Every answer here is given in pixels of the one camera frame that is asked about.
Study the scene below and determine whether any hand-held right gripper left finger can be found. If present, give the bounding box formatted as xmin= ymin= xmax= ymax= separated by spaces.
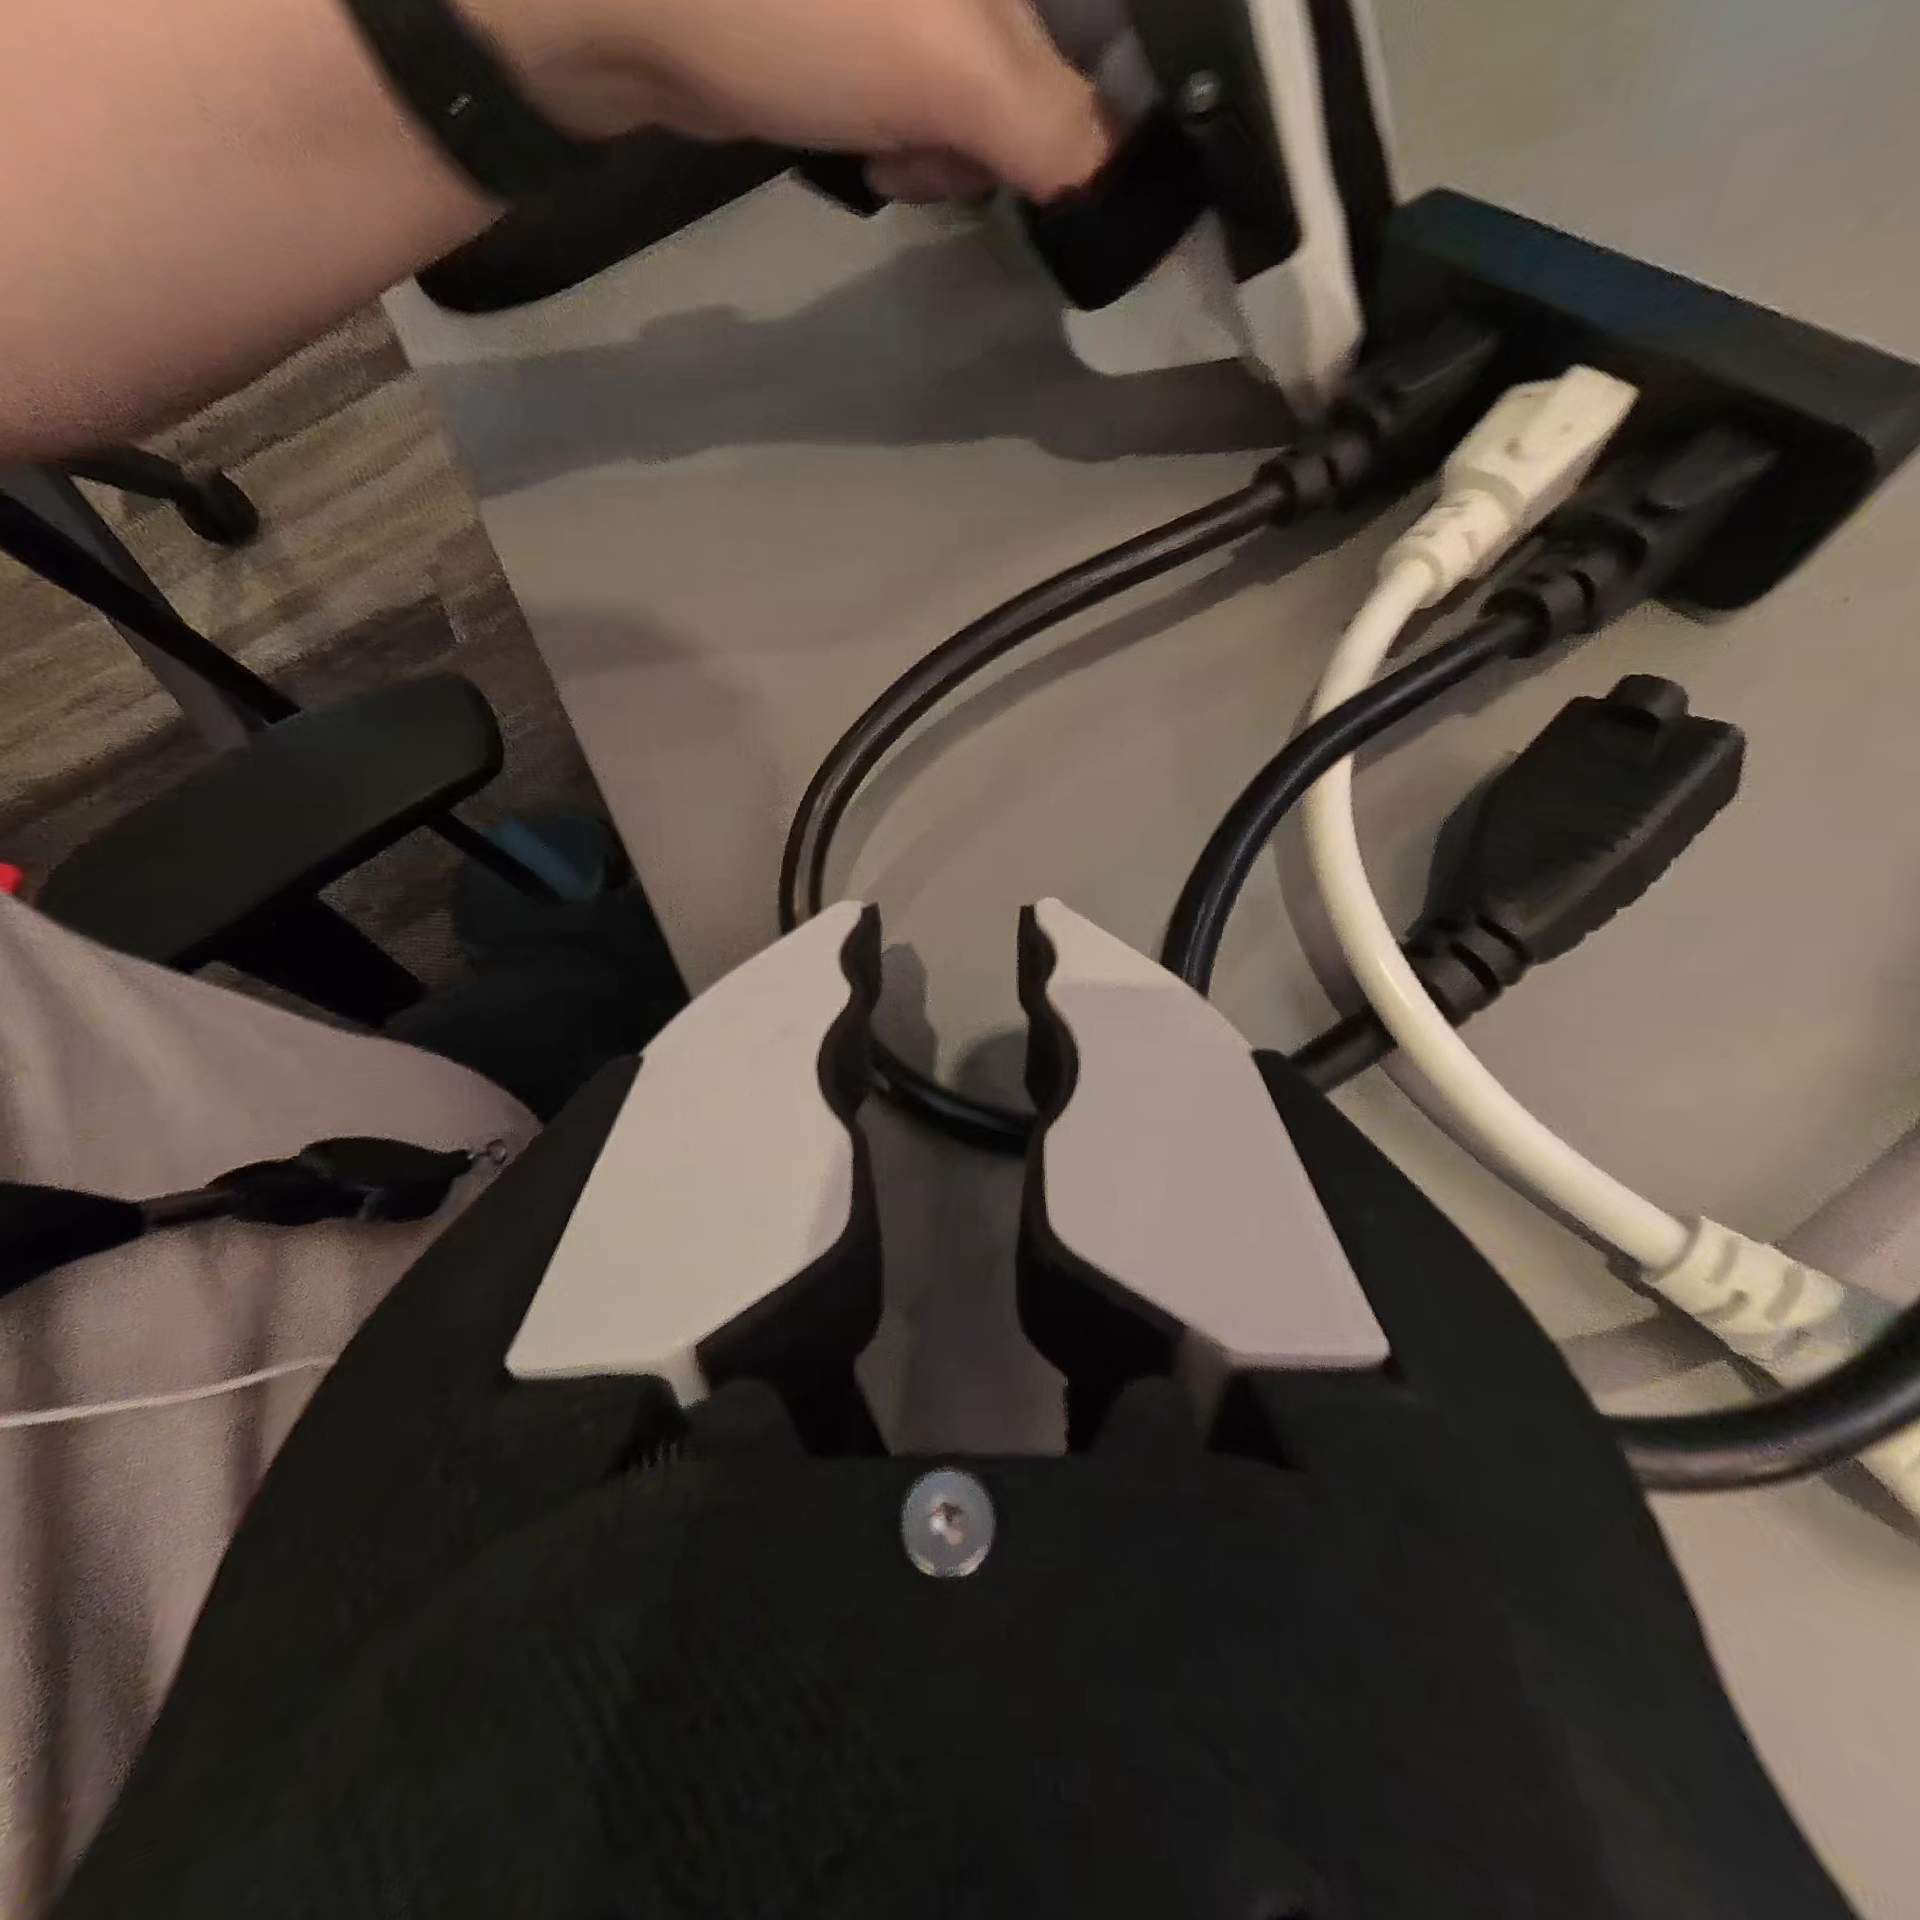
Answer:
xmin=506 ymin=900 xmax=885 ymax=1409

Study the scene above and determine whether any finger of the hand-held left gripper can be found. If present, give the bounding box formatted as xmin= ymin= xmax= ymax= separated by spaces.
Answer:
xmin=1062 ymin=276 xmax=1270 ymax=378
xmin=1237 ymin=0 xmax=1399 ymax=423

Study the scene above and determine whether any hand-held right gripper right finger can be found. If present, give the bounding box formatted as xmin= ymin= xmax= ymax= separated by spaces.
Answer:
xmin=1017 ymin=900 xmax=1391 ymax=1373

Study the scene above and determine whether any black power plug cable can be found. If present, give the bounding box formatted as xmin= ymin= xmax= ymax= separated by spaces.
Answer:
xmin=778 ymin=323 xmax=1503 ymax=1156
xmin=1161 ymin=423 xmax=1790 ymax=998

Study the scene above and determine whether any white plug cable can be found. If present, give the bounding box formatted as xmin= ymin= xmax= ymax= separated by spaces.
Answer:
xmin=1302 ymin=369 xmax=1920 ymax=1521

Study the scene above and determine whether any black power strip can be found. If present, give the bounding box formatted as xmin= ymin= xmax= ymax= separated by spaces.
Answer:
xmin=1371 ymin=187 xmax=1920 ymax=610

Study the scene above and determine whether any person's left forearm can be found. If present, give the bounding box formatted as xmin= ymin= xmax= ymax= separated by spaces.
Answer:
xmin=0 ymin=0 xmax=501 ymax=454

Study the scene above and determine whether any person's left hand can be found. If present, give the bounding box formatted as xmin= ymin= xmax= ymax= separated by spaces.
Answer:
xmin=458 ymin=0 xmax=1121 ymax=198

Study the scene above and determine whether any black office chair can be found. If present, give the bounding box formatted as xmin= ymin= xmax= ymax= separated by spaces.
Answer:
xmin=0 ymin=450 xmax=634 ymax=1037

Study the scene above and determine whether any black wristband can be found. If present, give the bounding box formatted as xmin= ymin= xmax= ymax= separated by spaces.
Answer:
xmin=339 ymin=0 xmax=570 ymax=204

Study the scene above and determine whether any black lanyard cord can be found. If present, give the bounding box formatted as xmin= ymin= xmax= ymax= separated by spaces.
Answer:
xmin=0 ymin=1132 xmax=506 ymax=1291

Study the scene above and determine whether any black flat connector cable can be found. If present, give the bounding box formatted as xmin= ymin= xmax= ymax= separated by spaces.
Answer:
xmin=1287 ymin=675 xmax=1749 ymax=1087

